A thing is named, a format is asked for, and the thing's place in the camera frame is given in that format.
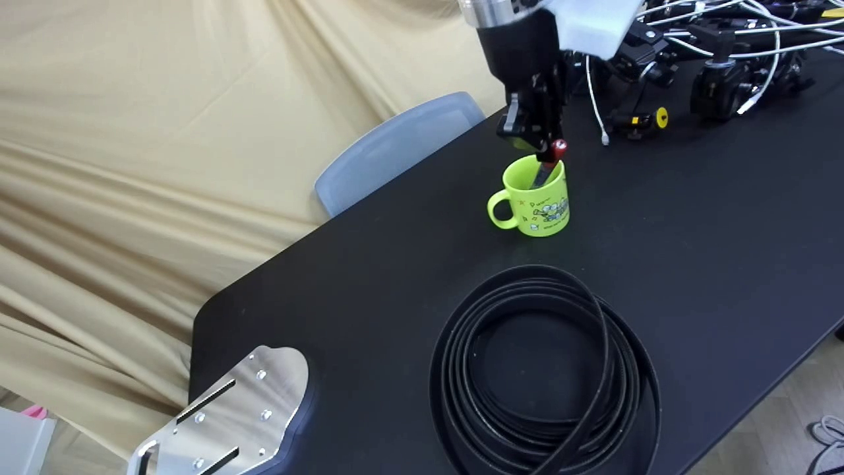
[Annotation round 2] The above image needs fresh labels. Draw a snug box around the black equipment pile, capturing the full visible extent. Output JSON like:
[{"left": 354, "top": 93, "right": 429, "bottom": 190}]
[{"left": 578, "top": 0, "right": 827, "bottom": 143}]

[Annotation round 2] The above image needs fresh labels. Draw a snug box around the red capped marker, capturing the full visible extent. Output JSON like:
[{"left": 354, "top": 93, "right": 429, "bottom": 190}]
[{"left": 532, "top": 136, "right": 566, "bottom": 186}]

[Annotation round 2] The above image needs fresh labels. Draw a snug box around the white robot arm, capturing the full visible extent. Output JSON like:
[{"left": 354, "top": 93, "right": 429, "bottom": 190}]
[{"left": 455, "top": 0, "right": 641, "bottom": 163}]

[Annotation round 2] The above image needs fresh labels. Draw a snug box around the clear plastic bag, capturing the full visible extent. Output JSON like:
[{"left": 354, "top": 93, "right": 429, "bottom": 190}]
[{"left": 127, "top": 346, "right": 309, "bottom": 475}]

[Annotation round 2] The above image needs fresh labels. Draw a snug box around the coiled black cable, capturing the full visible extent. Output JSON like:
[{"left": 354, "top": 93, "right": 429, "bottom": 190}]
[{"left": 429, "top": 264, "right": 664, "bottom": 475}]

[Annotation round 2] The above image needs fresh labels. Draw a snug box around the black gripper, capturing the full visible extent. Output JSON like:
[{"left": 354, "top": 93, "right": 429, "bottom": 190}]
[{"left": 478, "top": 8, "right": 562, "bottom": 157}]

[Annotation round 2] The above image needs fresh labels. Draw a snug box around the white cable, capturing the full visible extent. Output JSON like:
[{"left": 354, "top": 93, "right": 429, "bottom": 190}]
[{"left": 583, "top": 0, "right": 844, "bottom": 147}]

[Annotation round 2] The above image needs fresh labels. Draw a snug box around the beige backdrop cloth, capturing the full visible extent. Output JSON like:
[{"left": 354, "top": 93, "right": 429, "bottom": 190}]
[{"left": 0, "top": 0, "right": 501, "bottom": 456}]

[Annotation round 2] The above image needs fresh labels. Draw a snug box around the lime green mug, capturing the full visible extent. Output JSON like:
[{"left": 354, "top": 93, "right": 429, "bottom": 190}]
[{"left": 486, "top": 156, "right": 570, "bottom": 237}]

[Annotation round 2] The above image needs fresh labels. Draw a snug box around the grey chair backrest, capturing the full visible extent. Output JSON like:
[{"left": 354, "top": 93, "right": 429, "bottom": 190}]
[{"left": 314, "top": 93, "right": 483, "bottom": 217}]

